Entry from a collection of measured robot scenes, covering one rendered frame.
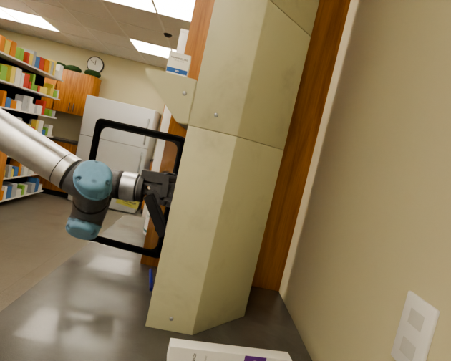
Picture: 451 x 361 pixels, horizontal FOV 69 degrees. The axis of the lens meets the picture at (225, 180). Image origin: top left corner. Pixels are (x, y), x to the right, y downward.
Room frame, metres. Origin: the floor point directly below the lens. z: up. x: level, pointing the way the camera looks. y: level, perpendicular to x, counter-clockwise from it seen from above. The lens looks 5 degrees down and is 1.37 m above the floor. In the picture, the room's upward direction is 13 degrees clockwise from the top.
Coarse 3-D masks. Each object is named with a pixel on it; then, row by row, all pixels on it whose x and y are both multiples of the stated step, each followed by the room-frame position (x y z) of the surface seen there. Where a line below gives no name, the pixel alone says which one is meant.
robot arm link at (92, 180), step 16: (0, 112) 0.68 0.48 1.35; (0, 128) 0.66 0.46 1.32; (16, 128) 0.67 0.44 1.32; (32, 128) 0.70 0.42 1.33; (0, 144) 0.66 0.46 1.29; (16, 144) 0.66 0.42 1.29; (32, 144) 0.66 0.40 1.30; (48, 144) 0.68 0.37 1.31; (16, 160) 0.67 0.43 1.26; (32, 160) 0.66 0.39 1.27; (48, 160) 0.66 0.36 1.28; (64, 160) 0.67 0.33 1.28; (80, 160) 0.69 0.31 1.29; (48, 176) 0.67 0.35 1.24; (64, 176) 0.66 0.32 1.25; (80, 176) 0.64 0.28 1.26; (96, 176) 0.66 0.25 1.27; (112, 176) 0.68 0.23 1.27; (80, 192) 0.65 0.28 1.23; (96, 192) 0.65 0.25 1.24; (80, 208) 0.70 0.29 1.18; (96, 208) 0.70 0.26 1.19
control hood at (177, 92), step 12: (156, 72) 0.72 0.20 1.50; (156, 84) 0.72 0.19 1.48; (168, 84) 0.72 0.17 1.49; (180, 84) 0.72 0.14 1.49; (192, 84) 0.73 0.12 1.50; (168, 96) 0.72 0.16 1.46; (180, 96) 0.73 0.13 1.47; (192, 96) 0.73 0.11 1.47; (168, 108) 0.73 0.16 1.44; (180, 108) 0.73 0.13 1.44; (180, 120) 0.73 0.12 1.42
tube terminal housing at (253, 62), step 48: (240, 0) 0.73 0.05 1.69; (240, 48) 0.73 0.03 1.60; (288, 48) 0.82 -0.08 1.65; (240, 96) 0.73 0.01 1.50; (288, 96) 0.86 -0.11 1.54; (192, 144) 0.73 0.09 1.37; (240, 144) 0.75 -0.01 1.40; (192, 192) 0.73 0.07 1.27; (240, 192) 0.78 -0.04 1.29; (192, 240) 0.73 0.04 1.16; (240, 240) 0.81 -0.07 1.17; (192, 288) 0.73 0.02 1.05; (240, 288) 0.85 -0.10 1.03
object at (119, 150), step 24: (120, 144) 1.05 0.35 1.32; (144, 144) 1.05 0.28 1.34; (168, 144) 1.04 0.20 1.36; (120, 168) 1.05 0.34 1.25; (144, 168) 1.04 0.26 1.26; (168, 168) 1.04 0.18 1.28; (120, 216) 1.05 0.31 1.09; (144, 216) 1.04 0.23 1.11; (120, 240) 1.05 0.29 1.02; (144, 240) 1.04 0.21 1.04
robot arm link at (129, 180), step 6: (126, 174) 0.84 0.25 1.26; (132, 174) 0.84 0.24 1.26; (138, 174) 0.85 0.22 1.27; (120, 180) 0.82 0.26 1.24; (126, 180) 0.82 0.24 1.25; (132, 180) 0.83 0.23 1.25; (120, 186) 0.82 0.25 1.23; (126, 186) 0.82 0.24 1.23; (132, 186) 0.82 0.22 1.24; (120, 192) 0.82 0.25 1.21; (126, 192) 0.82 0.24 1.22; (132, 192) 0.82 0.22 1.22; (120, 198) 0.84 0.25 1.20; (126, 198) 0.83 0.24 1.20; (132, 198) 0.83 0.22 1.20
